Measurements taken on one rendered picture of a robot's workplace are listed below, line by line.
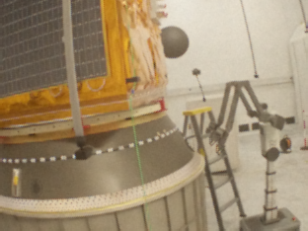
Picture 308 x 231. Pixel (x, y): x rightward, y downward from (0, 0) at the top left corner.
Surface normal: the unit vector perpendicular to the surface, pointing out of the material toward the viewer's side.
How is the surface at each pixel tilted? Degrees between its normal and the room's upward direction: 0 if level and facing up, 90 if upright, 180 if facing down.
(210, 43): 90
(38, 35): 90
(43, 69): 90
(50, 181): 62
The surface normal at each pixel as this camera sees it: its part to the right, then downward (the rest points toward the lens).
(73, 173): 0.11, -0.42
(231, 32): -0.13, 0.09
